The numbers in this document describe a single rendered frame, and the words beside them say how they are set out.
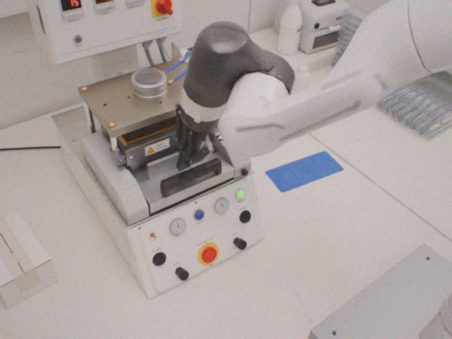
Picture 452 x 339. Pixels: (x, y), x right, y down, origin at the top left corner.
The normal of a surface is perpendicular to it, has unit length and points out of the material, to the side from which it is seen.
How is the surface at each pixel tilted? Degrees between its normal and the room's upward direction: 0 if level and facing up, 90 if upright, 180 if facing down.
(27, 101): 90
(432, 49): 97
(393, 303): 4
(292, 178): 0
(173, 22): 90
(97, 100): 0
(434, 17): 62
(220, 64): 98
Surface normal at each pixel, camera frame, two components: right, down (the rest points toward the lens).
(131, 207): 0.40, -0.16
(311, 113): -0.09, 0.79
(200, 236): 0.53, 0.23
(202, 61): -0.66, 0.44
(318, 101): -0.37, 0.44
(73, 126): 0.05, -0.72
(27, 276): 0.65, 0.53
